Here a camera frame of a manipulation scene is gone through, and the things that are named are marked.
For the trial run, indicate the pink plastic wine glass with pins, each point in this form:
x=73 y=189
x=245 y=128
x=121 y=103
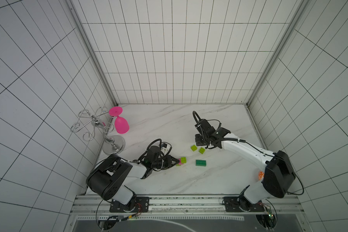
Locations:
x=121 y=124

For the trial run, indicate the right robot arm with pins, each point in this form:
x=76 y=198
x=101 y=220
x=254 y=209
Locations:
x=276 y=166

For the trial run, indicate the silver wire glass rack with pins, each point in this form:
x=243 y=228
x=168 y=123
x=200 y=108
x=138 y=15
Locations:
x=112 y=144

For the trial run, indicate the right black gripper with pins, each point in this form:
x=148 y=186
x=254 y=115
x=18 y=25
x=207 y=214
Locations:
x=201 y=138

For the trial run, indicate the aluminium mounting rail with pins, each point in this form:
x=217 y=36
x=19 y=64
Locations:
x=183 y=205

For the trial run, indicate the dark green long lego brick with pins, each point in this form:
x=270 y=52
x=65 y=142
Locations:
x=201 y=163

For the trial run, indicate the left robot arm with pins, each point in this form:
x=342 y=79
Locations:
x=107 y=179

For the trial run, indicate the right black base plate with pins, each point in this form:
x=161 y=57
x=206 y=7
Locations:
x=240 y=205

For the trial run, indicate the orange white patterned bowl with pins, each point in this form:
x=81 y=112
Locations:
x=260 y=175

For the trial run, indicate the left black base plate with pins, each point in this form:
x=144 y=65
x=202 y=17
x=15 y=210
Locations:
x=137 y=204

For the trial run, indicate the lime lego brick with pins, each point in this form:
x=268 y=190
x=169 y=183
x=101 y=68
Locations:
x=183 y=160
x=202 y=150
x=193 y=147

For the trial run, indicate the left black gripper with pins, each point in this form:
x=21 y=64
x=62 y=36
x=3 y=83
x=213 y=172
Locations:
x=168 y=159

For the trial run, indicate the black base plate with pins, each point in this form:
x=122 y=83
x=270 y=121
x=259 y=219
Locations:
x=240 y=205
x=137 y=204

